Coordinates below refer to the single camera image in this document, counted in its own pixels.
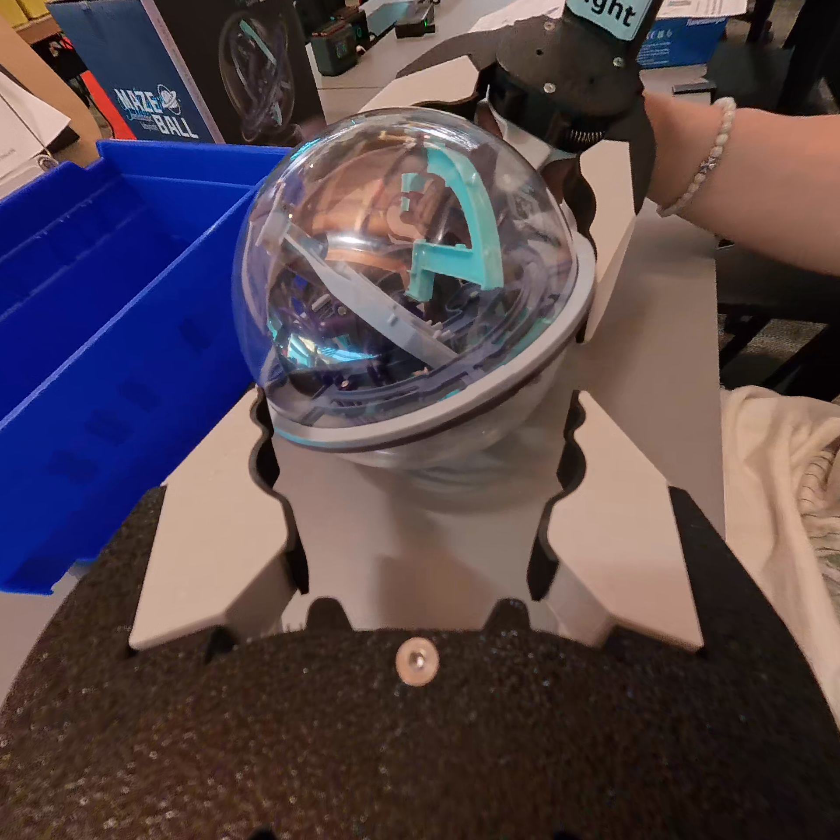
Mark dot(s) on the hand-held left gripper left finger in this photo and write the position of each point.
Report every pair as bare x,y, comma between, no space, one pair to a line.
203,558

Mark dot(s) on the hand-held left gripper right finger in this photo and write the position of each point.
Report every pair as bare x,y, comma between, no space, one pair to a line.
623,558

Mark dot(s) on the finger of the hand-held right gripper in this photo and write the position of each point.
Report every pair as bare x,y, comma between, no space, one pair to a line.
613,210
433,85

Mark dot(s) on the clear plastic maze ball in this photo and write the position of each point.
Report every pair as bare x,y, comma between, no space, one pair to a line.
407,295

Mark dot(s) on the person's right forearm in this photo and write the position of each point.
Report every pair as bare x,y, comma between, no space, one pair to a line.
774,184

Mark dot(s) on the dark blue maze ball box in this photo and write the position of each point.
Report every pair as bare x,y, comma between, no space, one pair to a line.
164,79

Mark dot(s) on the person's right hand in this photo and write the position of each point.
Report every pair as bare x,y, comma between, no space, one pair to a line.
561,180

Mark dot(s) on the black tabletop device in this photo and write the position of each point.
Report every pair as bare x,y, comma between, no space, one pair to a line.
413,26

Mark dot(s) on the dark green battery pack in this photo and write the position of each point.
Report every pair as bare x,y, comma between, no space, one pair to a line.
334,49

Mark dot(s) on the blue labelled cardboard box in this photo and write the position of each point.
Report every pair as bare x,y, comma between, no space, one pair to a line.
682,39

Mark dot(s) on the folded printed leaflet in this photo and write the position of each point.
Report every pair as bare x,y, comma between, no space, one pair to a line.
709,6

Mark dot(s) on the blue plastic bin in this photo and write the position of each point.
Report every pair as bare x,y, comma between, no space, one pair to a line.
98,328

